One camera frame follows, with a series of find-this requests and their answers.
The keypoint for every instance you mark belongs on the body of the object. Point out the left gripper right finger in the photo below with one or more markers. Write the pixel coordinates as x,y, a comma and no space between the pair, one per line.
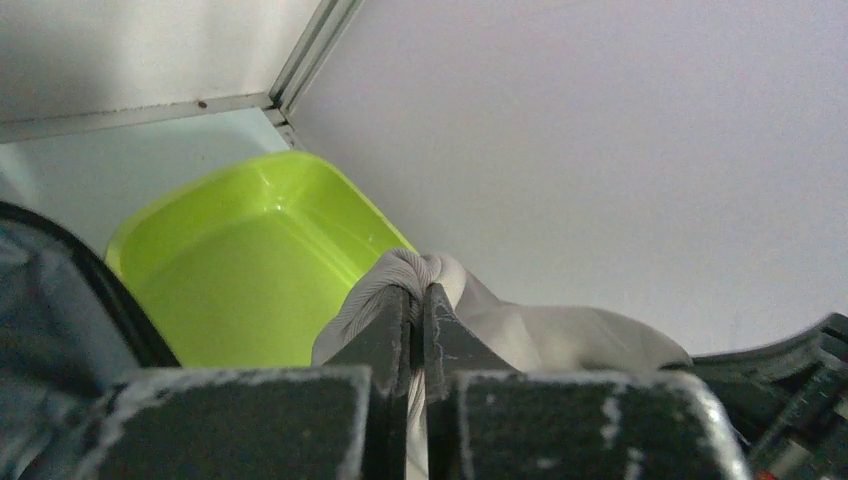
486,420

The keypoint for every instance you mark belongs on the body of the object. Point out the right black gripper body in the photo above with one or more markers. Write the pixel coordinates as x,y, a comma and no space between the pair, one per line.
787,401

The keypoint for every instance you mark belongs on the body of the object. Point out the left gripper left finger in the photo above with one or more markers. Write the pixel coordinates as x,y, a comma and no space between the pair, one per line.
345,419

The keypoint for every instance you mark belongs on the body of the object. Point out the grey garment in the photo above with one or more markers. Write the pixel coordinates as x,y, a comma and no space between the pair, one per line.
527,337

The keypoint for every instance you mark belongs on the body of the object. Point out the lime green plastic tray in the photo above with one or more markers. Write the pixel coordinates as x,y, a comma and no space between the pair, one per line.
245,266

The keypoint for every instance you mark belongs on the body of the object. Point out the pink teal cartoon suitcase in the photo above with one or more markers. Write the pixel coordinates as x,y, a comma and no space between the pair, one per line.
70,330

